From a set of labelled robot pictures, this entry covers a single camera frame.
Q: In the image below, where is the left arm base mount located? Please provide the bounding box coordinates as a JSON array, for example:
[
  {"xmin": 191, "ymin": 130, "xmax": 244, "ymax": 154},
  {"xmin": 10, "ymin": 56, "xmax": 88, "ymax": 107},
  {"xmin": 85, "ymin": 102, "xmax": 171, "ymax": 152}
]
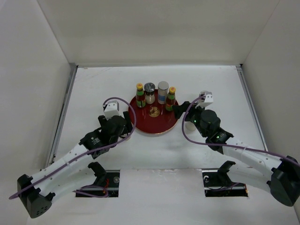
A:
[{"xmin": 75, "ymin": 162, "xmax": 120, "ymax": 198}]

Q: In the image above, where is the silver-lid spice shaker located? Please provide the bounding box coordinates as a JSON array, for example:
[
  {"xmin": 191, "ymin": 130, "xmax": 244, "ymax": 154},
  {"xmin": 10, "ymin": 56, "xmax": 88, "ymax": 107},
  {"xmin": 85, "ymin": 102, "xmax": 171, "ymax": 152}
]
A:
[{"xmin": 144, "ymin": 82, "xmax": 155, "ymax": 104}]

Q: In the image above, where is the black-lid shaker right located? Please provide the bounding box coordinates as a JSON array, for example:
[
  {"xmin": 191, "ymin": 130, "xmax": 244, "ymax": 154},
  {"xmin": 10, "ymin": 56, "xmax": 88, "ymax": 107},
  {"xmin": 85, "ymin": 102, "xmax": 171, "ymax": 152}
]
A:
[{"xmin": 185, "ymin": 121, "xmax": 196, "ymax": 131}]

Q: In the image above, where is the tall pearl jar blue label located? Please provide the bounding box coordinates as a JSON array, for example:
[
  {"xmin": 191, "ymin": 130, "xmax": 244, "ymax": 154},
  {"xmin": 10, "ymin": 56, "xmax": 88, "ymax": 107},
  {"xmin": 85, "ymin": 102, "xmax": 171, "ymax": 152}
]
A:
[{"xmin": 157, "ymin": 81, "xmax": 169, "ymax": 105}]

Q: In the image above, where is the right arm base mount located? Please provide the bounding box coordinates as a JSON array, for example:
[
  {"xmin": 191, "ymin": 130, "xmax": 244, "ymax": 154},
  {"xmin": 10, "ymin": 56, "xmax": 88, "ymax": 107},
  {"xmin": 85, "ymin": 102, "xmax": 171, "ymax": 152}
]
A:
[{"xmin": 202, "ymin": 161, "xmax": 248, "ymax": 197}]

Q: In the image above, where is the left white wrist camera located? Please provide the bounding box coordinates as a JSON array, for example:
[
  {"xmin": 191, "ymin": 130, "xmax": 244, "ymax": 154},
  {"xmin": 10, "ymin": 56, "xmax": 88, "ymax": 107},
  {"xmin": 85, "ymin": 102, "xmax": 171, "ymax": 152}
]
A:
[{"xmin": 103, "ymin": 100, "xmax": 120, "ymax": 120}]

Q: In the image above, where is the red round tray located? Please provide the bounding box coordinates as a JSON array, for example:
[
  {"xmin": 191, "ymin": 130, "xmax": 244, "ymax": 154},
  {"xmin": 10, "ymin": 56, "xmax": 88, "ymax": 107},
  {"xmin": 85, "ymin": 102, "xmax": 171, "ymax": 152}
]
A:
[{"xmin": 130, "ymin": 90, "xmax": 178, "ymax": 135}]

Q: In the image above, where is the ketchup bottle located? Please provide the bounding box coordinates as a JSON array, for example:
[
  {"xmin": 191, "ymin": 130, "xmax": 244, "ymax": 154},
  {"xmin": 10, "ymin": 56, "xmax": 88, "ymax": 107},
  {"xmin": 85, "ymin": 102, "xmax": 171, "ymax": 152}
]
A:
[
  {"xmin": 135, "ymin": 83, "xmax": 146, "ymax": 108},
  {"xmin": 165, "ymin": 87, "xmax": 176, "ymax": 111}
]

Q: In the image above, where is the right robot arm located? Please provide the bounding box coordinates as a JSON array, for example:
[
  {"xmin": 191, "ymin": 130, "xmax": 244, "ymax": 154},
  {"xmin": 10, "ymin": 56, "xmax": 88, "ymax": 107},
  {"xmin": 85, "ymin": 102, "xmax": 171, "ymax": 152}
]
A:
[{"xmin": 173, "ymin": 101, "xmax": 300, "ymax": 207}]

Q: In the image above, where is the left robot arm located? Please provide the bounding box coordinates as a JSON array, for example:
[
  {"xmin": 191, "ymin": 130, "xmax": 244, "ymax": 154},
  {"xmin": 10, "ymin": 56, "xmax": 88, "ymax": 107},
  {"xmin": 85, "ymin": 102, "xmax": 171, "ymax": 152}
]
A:
[{"xmin": 17, "ymin": 111, "xmax": 133, "ymax": 218}]

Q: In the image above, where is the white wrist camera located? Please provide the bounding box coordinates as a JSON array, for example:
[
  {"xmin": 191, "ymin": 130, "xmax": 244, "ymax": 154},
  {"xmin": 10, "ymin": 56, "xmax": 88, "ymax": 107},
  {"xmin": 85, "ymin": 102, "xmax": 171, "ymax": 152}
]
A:
[
  {"xmin": 196, "ymin": 91, "xmax": 213, "ymax": 108},
  {"xmin": 103, "ymin": 100, "xmax": 120, "ymax": 120}
]

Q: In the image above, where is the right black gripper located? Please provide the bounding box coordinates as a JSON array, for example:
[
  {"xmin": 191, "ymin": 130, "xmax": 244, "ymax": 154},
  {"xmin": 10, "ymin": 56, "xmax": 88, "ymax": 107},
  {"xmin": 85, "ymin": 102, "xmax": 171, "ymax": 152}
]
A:
[{"xmin": 172, "ymin": 101, "xmax": 208, "ymax": 138}]

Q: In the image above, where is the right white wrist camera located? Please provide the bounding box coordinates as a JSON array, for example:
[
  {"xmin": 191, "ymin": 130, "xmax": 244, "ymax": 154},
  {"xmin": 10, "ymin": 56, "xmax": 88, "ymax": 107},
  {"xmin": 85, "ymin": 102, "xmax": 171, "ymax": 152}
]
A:
[{"xmin": 196, "ymin": 91, "xmax": 213, "ymax": 108}]

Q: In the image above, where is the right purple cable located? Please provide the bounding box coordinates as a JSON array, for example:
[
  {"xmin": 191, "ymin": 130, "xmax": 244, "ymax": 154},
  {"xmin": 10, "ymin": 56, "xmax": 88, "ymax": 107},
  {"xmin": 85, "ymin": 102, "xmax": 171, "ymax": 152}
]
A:
[{"xmin": 181, "ymin": 93, "xmax": 300, "ymax": 165}]

